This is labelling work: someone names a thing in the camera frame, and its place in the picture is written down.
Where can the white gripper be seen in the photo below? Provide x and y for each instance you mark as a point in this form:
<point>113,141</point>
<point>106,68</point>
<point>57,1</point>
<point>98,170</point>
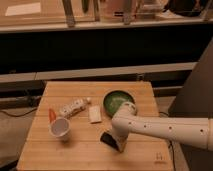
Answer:
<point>121,144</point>

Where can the black eraser block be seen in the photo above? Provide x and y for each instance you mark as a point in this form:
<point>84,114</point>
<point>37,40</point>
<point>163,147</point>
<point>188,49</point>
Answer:
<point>108,139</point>

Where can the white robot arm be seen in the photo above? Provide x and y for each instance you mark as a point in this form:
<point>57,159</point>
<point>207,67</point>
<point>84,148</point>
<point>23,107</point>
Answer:
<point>196,132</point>

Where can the white ceramic cup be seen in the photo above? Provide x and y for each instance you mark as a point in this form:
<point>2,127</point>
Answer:
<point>60,129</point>

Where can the white rectangular packet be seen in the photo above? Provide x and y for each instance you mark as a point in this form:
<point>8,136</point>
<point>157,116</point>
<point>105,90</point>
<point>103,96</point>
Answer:
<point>95,114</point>

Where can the green bowl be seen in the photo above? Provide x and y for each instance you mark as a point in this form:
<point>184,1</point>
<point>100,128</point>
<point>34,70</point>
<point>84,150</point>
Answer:
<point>114,99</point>

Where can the orange marker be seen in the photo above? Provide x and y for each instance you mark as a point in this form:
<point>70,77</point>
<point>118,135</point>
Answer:
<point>52,115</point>

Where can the white paper sheet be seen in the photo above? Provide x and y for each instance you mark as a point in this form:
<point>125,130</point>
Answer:
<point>23,9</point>

